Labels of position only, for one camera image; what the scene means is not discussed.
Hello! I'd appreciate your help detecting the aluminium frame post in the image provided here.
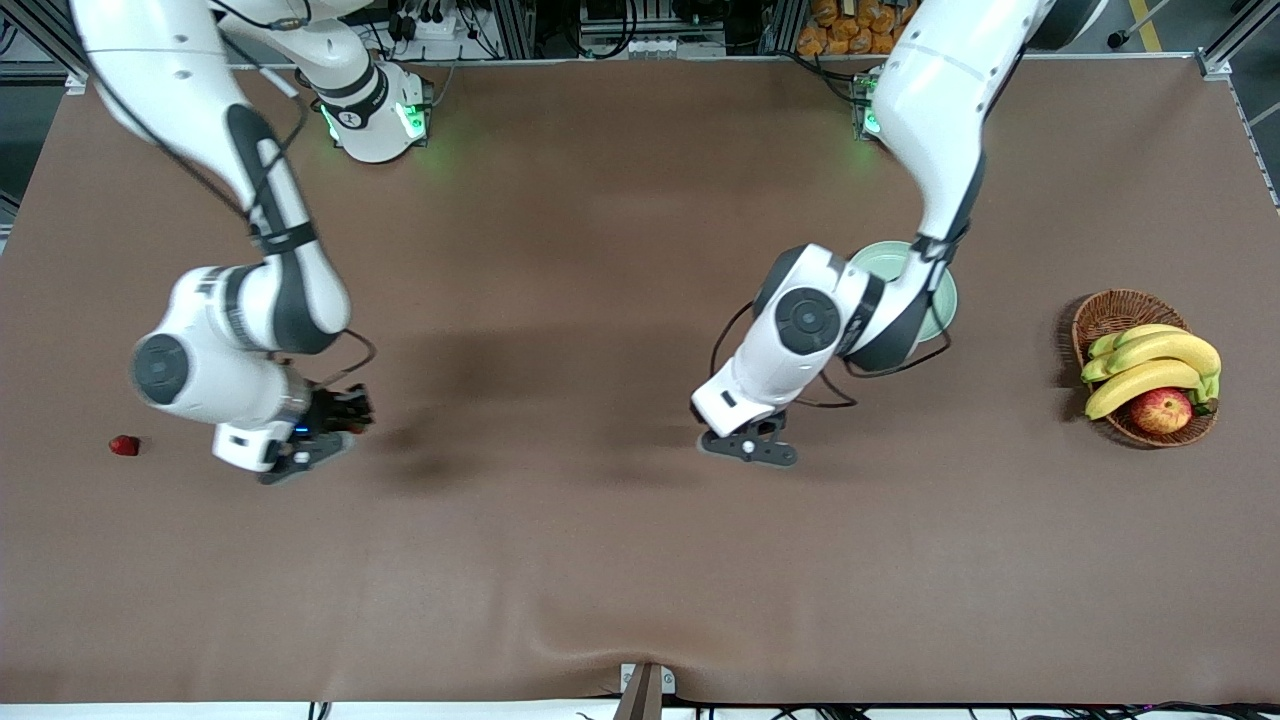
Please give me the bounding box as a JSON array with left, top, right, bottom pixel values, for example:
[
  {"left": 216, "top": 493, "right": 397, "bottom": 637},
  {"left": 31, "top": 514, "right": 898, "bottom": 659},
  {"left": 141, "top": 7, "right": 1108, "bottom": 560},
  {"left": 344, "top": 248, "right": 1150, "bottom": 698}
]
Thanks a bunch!
[{"left": 490, "top": 0, "right": 538, "bottom": 61}]

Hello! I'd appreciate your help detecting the brown wicker basket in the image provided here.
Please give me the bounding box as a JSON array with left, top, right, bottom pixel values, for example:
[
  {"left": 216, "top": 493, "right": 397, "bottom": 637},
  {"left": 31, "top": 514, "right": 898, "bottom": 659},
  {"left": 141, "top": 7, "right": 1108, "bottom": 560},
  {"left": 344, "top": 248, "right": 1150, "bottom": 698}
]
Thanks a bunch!
[{"left": 1072, "top": 290, "right": 1219, "bottom": 448}]

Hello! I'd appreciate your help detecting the red apple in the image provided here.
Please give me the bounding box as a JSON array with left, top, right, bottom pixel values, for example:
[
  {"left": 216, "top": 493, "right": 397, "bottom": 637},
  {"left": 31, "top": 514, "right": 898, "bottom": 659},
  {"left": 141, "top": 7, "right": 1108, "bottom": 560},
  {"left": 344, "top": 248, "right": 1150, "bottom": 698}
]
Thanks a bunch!
[{"left": 1130, "top": 388, "right": 1194, "bottom": 435}]

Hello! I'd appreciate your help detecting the bag of orange buns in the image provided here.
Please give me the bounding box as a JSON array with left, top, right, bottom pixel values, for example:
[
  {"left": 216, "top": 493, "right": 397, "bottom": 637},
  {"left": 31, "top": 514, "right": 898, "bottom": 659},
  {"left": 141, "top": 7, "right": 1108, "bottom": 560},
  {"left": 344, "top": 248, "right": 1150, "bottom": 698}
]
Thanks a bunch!
[{"left": 797, "top": 0, "right": 906, "bottom": 57}]

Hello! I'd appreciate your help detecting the white socket bar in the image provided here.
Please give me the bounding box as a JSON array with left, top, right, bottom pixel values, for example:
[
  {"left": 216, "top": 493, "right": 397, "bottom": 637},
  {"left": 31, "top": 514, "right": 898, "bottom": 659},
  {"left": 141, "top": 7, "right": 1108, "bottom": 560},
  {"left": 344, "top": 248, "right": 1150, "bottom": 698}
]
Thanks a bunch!
[{"left": 580, "top": 35, "right": 728, "bottom": 59}]

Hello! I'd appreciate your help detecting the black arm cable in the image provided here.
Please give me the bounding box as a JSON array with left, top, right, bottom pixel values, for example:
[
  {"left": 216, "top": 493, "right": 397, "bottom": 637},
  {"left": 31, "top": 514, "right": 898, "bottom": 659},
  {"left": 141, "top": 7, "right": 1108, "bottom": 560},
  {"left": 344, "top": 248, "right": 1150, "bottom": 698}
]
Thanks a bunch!
[
  {"left": 75, "top": 0, "right": 379, "bottom": 391},
  {"left": 710, "top": 300, "right": 953, "bottom": 411}
]

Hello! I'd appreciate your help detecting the grey metal pole bracket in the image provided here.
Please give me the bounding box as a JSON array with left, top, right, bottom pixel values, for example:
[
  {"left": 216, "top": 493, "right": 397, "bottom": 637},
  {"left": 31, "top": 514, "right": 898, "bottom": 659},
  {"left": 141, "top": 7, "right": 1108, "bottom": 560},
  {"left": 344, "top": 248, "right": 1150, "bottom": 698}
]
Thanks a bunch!
[{"left": 618, "top": 662, "right": 678, "bottom": 720}]

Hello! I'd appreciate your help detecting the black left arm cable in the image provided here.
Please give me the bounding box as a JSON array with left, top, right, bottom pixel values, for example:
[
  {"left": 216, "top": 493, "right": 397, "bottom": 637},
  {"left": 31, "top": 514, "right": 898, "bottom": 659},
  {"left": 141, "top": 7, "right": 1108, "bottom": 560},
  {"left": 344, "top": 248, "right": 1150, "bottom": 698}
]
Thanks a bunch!
[{"left": 710, "top": 300, "right": 953, "bottom": 411}]

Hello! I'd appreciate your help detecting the yellow banana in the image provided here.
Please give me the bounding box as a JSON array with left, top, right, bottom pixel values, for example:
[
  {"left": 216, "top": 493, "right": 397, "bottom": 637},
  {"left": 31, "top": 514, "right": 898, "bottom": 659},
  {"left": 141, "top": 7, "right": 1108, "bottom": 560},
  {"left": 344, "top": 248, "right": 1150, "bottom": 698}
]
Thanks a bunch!
[
  {"left": 1085, "top": 360, "right": 1206, "bottom": 421},
  {"left": 1088, "top": 323, "right": 1191, "bottom": 359},
  {"left": 1082, "top": 332, "right": 1223, "bottom": 384}
]

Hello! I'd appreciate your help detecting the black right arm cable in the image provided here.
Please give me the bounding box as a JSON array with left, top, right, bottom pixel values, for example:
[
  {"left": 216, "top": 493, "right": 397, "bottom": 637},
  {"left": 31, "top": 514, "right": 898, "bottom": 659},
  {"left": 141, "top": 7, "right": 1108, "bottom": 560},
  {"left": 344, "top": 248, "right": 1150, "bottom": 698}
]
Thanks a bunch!
[{"left": 75, "top": 0, "right": 379, "bottom": 391}]

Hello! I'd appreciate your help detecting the light green round plate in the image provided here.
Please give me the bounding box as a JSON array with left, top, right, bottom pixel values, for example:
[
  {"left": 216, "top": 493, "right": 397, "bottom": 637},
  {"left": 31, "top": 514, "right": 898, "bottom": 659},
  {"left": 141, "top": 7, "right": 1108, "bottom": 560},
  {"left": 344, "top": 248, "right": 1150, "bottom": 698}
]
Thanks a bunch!
[{"left": 848, "top": 241, "right": 959, "bottom": 344}]

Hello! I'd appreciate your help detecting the table cover cloth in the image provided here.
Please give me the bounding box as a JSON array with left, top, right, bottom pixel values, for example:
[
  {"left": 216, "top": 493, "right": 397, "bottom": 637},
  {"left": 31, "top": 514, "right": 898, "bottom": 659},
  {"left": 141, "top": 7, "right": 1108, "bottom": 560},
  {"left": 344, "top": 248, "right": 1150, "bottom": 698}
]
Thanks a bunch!
[{"left": 0, "top": 55, "right": 1280, "bottom": 706}]

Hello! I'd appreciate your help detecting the white power strip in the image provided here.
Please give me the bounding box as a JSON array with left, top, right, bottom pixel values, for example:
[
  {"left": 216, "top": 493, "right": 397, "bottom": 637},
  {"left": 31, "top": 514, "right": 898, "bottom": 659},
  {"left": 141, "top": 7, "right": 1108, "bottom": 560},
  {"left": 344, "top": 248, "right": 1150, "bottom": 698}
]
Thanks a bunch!
[{"left": 393, "top": 5, "right": 488, "bottom": 43}]

